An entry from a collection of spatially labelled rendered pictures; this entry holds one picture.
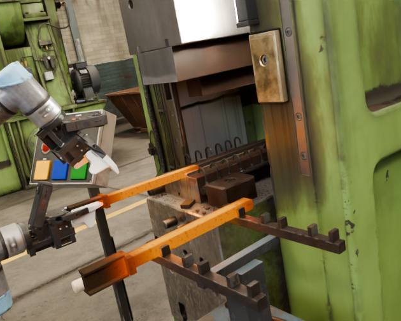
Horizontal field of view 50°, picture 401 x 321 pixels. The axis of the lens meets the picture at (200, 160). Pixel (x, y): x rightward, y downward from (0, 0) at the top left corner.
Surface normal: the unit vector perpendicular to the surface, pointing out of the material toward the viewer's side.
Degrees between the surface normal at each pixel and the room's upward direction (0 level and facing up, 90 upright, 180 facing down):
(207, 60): 90
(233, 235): 90
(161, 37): 90
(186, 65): 90
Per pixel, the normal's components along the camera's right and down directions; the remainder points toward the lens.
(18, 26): 0.58, 0.59
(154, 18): -0.79, 0.29
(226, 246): 0.58, 0.10
